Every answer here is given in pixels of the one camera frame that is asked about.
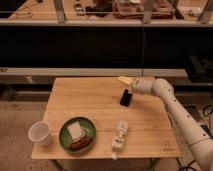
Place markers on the black eraser block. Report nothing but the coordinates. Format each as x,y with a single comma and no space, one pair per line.
124,100

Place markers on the clear plastic cup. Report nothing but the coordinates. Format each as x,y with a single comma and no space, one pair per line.
40,133

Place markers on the black device on shelf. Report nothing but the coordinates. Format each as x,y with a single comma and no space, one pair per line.
79,9

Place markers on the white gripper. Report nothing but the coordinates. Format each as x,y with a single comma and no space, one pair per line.
140,86

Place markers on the tray of items on shelf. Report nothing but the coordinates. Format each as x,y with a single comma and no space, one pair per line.
161,9

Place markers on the green plate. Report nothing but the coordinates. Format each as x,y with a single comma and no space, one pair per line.
65,138

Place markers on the white bread slice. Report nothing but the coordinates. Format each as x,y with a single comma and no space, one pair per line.
76,131

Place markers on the red sausage pieces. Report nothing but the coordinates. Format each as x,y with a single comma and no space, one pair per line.
81,143

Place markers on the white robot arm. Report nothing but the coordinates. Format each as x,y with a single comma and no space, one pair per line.
199,142

